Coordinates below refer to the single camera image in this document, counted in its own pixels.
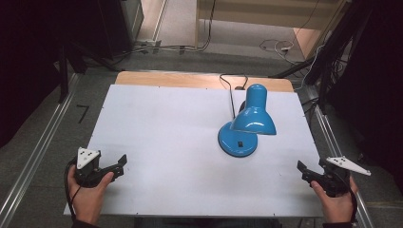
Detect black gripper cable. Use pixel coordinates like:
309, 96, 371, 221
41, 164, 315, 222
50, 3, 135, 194
64, 159, 81, 222
335, 170, 359, 223

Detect black tripod stand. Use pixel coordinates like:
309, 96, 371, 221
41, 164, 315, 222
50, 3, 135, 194
268, 0, 373, 112

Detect black lamp cable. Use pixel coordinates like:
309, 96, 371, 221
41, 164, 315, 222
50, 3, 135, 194
219, 73, 249, 121

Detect white table cover board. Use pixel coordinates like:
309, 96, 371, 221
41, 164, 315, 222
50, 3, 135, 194
63, 84, 325, 219

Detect aluminium floor rail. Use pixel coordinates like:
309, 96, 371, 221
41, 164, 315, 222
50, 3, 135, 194
308, 89, 375, 228
0, 73, 81, 228

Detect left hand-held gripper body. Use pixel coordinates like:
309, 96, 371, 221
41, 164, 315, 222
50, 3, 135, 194
74, 146, 109, 188

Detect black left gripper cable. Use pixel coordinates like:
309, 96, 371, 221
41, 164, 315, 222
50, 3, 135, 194
64, 159, 81, 222

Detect grey floor cables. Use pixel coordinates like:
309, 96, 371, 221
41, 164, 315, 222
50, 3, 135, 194
112, 0, 218, 61

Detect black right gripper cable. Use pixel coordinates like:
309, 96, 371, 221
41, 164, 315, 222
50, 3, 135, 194
335, 170, 359, 223

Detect white floor cable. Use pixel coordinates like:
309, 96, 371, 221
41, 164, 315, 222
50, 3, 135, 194
259, 38, 297, 66

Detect black curtain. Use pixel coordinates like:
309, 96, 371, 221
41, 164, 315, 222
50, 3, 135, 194
0, 0, 75, 148
329, 0, 403, 193

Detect black cabinet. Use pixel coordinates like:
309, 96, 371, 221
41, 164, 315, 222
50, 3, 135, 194
70, 0, 145, 61

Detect person's right hand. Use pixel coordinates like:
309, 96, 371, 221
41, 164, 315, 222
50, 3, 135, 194
310, 176, 359, 224

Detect upright aluminium rail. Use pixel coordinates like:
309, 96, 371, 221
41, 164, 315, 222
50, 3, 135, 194
151, 0, 169, 43

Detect grey power strip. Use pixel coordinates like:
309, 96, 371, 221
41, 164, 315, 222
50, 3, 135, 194
135, 39, 163, 55

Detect black metal stand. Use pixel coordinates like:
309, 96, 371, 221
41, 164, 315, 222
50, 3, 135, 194
57, 46, 70, 105

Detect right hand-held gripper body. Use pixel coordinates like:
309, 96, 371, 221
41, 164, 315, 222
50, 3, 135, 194
317, 156, 373, 198

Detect person's left hand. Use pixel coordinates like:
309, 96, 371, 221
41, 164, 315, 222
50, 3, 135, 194
67, 164, 115, 226

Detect light wooden cabinet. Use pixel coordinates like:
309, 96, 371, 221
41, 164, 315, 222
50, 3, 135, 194
194, 0, 351, 61

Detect blue desk lamp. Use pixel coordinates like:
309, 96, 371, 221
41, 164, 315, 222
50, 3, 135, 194
217, 83, 278, 159

